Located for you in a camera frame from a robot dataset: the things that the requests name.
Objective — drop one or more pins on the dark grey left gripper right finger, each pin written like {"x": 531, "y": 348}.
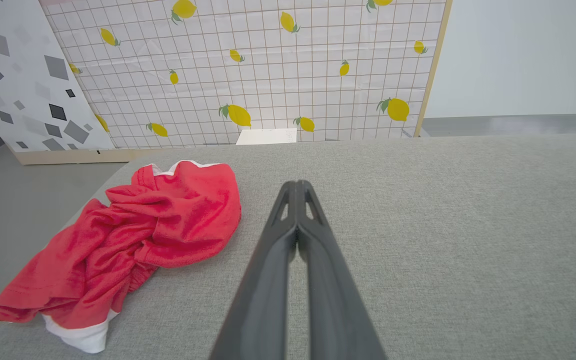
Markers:
{"x": 333, "y": 300}

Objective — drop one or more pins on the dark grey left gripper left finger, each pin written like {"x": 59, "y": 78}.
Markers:
{"x": 268, "y": 280}

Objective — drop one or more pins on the red sports shirt white trim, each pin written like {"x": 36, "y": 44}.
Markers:
{"x": 178, "y": 225}

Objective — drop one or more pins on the grey fabric sofa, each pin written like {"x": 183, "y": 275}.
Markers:
{"x": 458, "y": 240}

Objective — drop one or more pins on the white box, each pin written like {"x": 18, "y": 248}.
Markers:
{"x": 267, "y": 137}

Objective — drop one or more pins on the lemon print grid panel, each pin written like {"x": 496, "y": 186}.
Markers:
{"x": 288, "y": 75}

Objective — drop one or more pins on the grey terrazzo print panel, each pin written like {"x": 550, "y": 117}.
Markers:
{"x": 23, "y": 85}

